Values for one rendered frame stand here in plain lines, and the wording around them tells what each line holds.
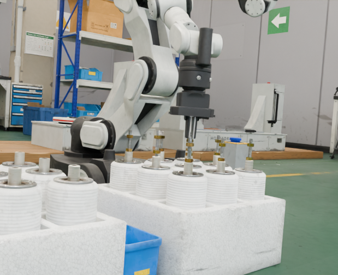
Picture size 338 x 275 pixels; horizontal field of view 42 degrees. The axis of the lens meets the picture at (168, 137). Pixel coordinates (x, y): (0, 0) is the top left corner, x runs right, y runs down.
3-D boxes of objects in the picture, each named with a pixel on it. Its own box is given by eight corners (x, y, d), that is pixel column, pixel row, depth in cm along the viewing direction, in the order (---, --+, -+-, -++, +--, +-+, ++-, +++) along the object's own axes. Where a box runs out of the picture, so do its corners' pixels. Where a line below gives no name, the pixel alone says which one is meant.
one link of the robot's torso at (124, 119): (84, 134, 190) (134, 49, 163) (123, 135, 203) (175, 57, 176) (96, 162, 182) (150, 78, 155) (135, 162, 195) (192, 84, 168)
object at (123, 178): (132, 220, 130) (136, 160, 129) (147, 229, 122) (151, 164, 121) (101, 222, 125) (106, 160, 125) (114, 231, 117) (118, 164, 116)
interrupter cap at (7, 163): (-4, 164, 102) (-4, 161, 102) (27, 163, 107) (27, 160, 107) (10, 168, 96) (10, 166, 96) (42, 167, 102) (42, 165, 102)
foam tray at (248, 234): (84, 247, 124) (88, 184, 124) (183, 229, 151) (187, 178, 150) (179, 295, 96) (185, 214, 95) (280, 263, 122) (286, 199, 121)
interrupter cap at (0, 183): (-17, 184, 77) (-17, 180, 77) (24, 181, 82) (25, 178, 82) (1, 191, 71) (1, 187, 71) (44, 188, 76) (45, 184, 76)
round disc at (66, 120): (46, 121, 344) (46, 115, 343) (80, 123, 363) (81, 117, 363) (63, 124, 320) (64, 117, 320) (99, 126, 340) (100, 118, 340)
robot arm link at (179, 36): (178, 57, 117) (164, 37, 128) (208, 60, 120) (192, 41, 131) (184, 33, 114) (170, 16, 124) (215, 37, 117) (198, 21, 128)
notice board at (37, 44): (24, 53, 704) (25, 31, 702) (52, 57, 735) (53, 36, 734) (24, 53, 702) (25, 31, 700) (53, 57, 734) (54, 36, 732)
